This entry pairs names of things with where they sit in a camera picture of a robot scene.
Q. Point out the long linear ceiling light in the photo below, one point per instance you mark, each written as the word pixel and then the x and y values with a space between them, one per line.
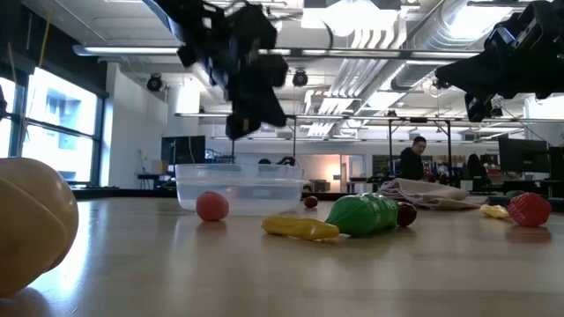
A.
pixel 128 50

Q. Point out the red toy strawberry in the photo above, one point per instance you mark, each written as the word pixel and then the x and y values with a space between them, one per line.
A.
pixel 529 210

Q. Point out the black metal stand frame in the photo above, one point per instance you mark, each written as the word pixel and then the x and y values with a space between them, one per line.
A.
pixel 418 119
pixel 294 145

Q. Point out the clear plastic tupperware container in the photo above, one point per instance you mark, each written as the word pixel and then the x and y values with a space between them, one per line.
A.
pixel 264 196

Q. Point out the black ceiling spotlight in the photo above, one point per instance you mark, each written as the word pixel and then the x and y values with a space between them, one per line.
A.
pixel 300 78
pixel 154 83

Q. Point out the beige cloth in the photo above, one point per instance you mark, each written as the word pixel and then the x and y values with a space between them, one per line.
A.
pixel 423 191

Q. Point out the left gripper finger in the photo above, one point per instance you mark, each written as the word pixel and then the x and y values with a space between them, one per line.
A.
pixel 273 110
pixel 240 125

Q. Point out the large window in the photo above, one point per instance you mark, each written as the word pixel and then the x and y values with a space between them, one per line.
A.
pixel 61 123

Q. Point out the person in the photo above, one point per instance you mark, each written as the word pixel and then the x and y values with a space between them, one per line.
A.
pixel 412 165

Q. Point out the pale yellow toy fruit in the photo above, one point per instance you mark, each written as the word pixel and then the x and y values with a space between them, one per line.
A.
pixel 494 211

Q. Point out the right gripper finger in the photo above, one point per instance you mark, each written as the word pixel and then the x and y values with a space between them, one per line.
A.
pixel 480 108
pixel 506 75

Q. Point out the black television screen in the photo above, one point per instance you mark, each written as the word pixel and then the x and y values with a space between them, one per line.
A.
pixel 183 149

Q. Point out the salmon red toy tomato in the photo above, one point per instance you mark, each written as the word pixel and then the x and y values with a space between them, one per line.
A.
pixel 212 207

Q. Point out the red toy cherry with stem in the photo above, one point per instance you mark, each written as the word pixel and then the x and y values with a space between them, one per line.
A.
pixel 406 214
pixel 310 202

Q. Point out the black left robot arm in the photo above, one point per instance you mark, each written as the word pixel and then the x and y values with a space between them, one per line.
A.
pixel 207 26

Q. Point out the black ceiling camera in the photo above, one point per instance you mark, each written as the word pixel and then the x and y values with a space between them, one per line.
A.
pixel 440 83

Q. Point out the large black computer monitor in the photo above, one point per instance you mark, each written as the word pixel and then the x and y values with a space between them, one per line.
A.
pixel 523 155

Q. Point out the beige toy onion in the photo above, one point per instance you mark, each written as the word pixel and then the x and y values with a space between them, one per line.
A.
pixel 31 220

